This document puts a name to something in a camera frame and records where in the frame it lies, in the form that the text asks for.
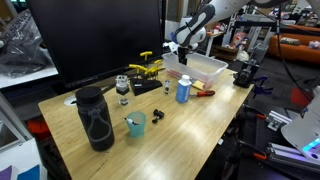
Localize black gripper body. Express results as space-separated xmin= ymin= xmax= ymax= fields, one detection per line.
xmin=177 ymin=46 xmax=191 ymax=65

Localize clear plastic storage box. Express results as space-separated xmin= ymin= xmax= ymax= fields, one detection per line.
xmin=162 ymin=49 xmax=230 ymax=90

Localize red box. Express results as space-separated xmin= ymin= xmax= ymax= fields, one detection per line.
xmin=289 ymin=87 xmax=314 ymax=108

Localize white box with books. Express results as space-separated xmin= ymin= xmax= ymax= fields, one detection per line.
xmin=0 ymin=137 xmax=49 ymax=180

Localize yellow sticky note pad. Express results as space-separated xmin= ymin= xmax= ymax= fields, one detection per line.
xmin=192 ymin=79 xmax=206 ymax=91

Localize small clear glass jar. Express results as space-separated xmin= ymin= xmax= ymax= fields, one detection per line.
xmin=163 ymin=78 xmax=172 ymax=96

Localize white side table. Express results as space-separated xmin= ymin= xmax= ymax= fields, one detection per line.
xmin=199 ymin=29 xmax=226 ymax=57

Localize white blue plastic bottle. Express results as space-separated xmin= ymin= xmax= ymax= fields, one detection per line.
xmin=175 ymin=74 xmax=193 ymax=104

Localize black hex key stand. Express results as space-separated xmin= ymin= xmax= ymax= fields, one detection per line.
xmin=129 ymin=76 xmax=164 ymax=97

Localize small black clip part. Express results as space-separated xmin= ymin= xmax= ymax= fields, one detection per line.
xmin=151 ymin=108 xmax=166 ymax=124

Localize black table vise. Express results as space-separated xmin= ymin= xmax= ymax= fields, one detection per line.
xmin=232 ymin=60 xmax=260 ymax=89

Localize clear black grinder jar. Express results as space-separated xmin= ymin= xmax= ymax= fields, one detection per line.
xmin=115 ymin=74 xmax=131 ymax=106

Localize black white marker pen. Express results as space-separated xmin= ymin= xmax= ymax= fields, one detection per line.
xmin=124 ymin=116 xmax=140 ymax=127

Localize blue spring clamp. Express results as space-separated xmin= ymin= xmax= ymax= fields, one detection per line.
xmin=252 ymin=75 xmax=275 ymax=98

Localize large black monitor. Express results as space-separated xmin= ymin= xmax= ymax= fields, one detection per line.
xmin=26 ymin=0 xmax=167 ymax=90

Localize teal plastic cup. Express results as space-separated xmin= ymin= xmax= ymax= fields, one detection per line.
xmin=125 ymin=110 xmax=147 ymax=139

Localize orange sofa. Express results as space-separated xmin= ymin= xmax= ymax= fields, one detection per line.
xmin=267 ymin=23 xmax=320 ymax=66

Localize black insulated water bottle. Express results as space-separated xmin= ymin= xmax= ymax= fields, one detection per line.
xmin=75 ymin=85 xmax=116 ymax=152

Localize round desk grommet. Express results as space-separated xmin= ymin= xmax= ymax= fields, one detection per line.
xmin=63 ymin=94 xmax=79 ymax=107

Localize white base with blue light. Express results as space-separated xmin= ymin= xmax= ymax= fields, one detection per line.
xmin=280 ymin=85 xmax=320 ymax=165

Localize long aluminium extrusion rails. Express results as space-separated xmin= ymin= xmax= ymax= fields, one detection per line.
xmin=265 ymin=141 xmax=320 ymax=174

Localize grey printed plastic bag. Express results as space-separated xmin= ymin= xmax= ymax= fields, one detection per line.
xmin=0 ymin=9 xmax=54 ymax=79

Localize orange bin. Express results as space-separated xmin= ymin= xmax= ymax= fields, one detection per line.
xmin=25 ymin=117 xmax=49 ymax=143

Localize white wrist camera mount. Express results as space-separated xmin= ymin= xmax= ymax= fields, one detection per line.
xmin=168 ymin=41 xmax=199 ymax=53

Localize large orange-handled pliers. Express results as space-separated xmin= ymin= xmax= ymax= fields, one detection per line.
xmin=167 ymin=69 xmax=188 ymax=81

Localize tall yellow T-handle hex key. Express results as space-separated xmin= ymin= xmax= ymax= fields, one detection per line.
xmin=153 ymin=58 xmax=164 ymax=79

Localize tallest yellow T-handle hex key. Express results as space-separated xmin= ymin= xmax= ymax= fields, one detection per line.
xmin=139 ymin=50 xmax=154 ymax=79

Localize small orange-handled pliers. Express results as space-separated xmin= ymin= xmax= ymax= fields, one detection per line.
xmin=189 ymin=89 xmax=217 ymax=99

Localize aluminium corner bracket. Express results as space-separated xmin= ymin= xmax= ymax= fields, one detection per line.
xmin=267 ymin=109 xmax=292 ymax=132

